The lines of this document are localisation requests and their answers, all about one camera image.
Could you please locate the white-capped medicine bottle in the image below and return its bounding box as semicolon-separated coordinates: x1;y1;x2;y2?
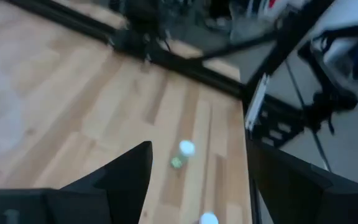
194;212;219;224

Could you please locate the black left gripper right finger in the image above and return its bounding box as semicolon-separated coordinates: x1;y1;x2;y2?
246;139;358;224

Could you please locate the black chair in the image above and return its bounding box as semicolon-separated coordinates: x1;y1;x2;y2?
296;15;358;134

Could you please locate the white strip on frame post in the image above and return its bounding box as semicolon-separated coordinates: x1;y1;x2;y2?
244;73;270;131

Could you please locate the black table frame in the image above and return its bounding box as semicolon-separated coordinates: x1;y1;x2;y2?
4;0;335;224

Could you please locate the teal-green medicine bottle white cap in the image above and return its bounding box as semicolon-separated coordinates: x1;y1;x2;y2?
170;139;196;170

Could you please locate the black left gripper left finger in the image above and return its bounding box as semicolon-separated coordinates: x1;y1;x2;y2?
0;140;154;224

